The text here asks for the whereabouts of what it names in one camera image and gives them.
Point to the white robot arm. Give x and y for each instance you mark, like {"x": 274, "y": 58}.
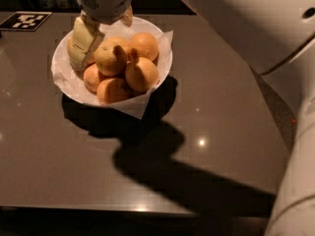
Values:
{"x": 276, "y": 39}

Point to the white paper liner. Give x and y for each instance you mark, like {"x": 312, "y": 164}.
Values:
{"x": 138, "y": 105}

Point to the orange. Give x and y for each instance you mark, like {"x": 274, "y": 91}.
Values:
{"x": 110, "y": 58}
{"x": 121, "y": 41}
{"x": 144, "y": 44}
{"x": 93, "y": 77}
{"x": 141, "y": 74}
{"x": 113, "y": 90}
{"x": 69, "y": 46}

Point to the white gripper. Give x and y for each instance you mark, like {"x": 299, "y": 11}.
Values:
{"x": 106, "y": 5}

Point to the black white fiducial marker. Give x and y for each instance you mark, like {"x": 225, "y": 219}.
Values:
{"x": 24, "y": 21}

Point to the white bowl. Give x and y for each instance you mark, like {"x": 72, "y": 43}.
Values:
{"x": 70, "y": 86}

